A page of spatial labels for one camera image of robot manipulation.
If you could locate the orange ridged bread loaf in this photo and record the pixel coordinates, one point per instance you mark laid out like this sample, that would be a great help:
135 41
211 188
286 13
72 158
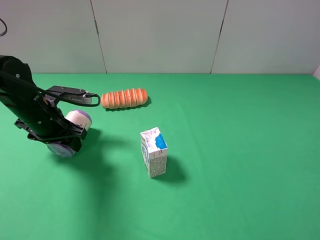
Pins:
123 99

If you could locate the purple bag roll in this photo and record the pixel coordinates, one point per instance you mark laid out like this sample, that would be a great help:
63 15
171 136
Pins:
71 142

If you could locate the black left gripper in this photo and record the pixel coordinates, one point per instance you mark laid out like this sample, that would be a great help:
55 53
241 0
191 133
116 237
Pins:
34 115

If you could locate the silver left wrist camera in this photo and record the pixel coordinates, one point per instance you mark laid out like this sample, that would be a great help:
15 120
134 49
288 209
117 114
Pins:
72 94

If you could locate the blue white milk carton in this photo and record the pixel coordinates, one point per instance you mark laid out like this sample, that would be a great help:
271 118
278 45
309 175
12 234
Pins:
154 152

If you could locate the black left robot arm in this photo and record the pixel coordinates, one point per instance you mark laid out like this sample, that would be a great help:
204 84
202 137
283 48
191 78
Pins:
16 82

